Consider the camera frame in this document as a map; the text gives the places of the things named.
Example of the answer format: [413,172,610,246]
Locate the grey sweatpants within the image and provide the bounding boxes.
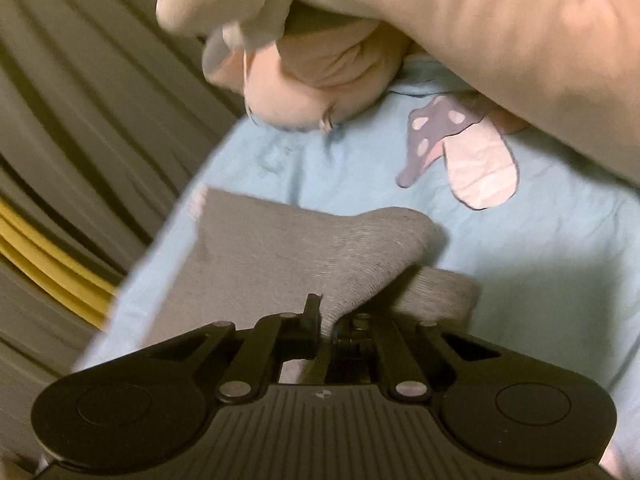
[144,190,480,385]

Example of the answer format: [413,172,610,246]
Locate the light blue patterned bedsheet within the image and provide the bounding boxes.
[79,56,639,476]

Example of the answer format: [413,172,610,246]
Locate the yellow curtain strip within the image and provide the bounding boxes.
[1,198,116,328]

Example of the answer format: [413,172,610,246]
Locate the grey curtain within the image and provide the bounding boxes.
[1,0,241,469]

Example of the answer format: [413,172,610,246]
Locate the pink stuffed animal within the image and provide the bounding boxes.
[155,0,411,132]

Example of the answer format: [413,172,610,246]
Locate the beige pillow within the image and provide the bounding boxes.
[359,0,639,182]

